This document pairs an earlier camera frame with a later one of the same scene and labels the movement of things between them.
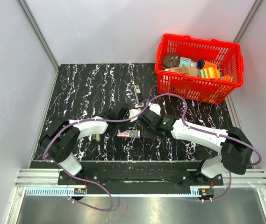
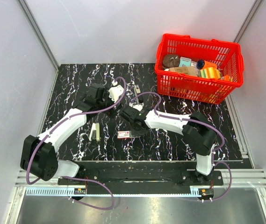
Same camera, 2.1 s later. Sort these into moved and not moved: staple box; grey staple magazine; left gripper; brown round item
Moved: left gripper
Not moved: brown round item; staple box; grey staple magazine
